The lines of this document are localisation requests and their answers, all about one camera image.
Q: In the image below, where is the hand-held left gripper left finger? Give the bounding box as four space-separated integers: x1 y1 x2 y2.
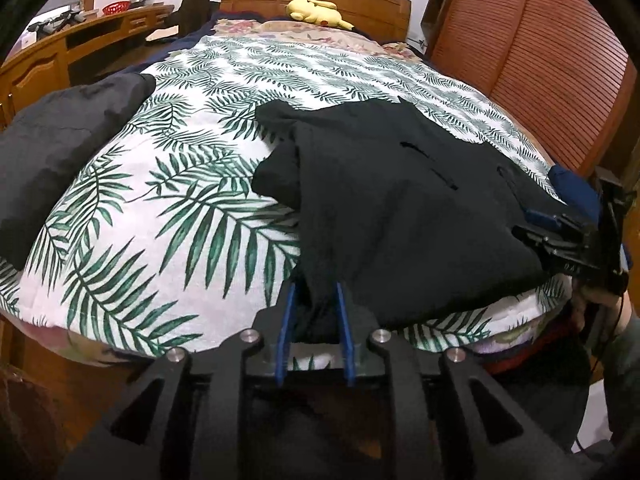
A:
57 281 301 480

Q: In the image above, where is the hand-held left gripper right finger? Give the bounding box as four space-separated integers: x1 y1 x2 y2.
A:
334 281 591 480

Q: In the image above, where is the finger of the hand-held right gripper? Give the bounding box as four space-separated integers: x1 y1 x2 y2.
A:
524 209 587 234
512 225 584 274

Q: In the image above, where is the black garment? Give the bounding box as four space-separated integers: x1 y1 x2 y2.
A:
251 96 577 345

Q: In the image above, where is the person's right forearm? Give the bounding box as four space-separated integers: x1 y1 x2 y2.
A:
597 315 640 461

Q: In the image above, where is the person's right hand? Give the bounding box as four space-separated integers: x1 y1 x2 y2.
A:
571 284 633 338

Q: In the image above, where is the blue cloth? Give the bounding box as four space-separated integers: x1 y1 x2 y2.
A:
547 166 602 224

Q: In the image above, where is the bed with leaf-print cover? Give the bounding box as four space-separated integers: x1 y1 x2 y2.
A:
0 35 571 358

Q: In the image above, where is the wooden louvered wardrobe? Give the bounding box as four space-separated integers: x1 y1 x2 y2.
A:
429 0 640 178

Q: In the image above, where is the wooden open shelf unit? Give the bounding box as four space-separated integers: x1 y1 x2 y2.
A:
420 0 459 56

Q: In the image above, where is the dark grey pillow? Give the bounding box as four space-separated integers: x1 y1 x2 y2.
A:
0 74 157 272

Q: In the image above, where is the floral bed sheet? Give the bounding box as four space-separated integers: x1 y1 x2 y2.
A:
210 16 418 57

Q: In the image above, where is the yellow plush toy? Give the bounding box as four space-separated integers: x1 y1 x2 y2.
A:
285 0 356 32

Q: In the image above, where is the black chair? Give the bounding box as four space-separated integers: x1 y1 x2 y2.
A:
165 0 219 42

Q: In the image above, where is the wooden desk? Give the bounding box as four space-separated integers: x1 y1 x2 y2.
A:
0 4 176 128

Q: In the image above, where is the grey desk clutter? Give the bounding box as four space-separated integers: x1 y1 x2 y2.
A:
25 1 98 38

